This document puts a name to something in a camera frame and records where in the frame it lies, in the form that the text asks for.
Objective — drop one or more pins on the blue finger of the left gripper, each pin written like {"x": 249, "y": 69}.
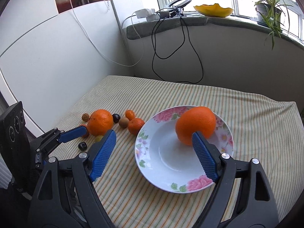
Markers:
{"x": 72, "y": 134}

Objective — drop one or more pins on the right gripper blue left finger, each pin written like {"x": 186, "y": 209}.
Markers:
{"x": 100, "y": 153}

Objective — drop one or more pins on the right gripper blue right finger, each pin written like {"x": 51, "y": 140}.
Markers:
{"x": 207, "y": 154}

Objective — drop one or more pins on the dark cherry tomato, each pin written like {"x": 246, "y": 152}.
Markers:
{"x": 82, "y": 146}

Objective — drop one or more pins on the brown kiwi-like fruit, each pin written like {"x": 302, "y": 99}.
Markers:
{"x": 85, "y": 117}

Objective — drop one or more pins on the large dimpled orange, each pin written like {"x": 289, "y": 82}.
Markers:
{"x": 100, "y": 122}

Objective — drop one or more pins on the floral white plate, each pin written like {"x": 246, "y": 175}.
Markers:
{"x": 164, "y": 160}

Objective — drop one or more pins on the large smooth orange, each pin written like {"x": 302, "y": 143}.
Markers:
{"x": 200, "y": 119}

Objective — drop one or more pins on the yellow green fruit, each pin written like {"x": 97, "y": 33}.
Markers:
{"x": 98, "y": 138}

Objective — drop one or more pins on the brown longan fruit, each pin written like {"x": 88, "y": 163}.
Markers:
{"x": 123, "y": 122}

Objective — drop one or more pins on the dark plum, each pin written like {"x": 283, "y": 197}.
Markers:
{"x": 116, "y": 118}

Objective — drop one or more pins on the small orange tomato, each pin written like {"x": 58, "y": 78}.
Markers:
{"x": 130, "y": 114}

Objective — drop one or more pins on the striped tablecloth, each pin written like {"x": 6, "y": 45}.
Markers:
{"x": 248, "y": 126}

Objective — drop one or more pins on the white power strip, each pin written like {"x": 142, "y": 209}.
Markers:
{"x": 148, "y": 14}

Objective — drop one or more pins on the yellow bowl on sill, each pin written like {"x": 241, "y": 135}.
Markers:
{"x": 214, "y": 10}

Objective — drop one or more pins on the potted spider plant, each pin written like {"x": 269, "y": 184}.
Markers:
{"x": 269, "y": 14}

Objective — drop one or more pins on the ring light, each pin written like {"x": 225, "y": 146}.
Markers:
{"x": 176, "y": 6}

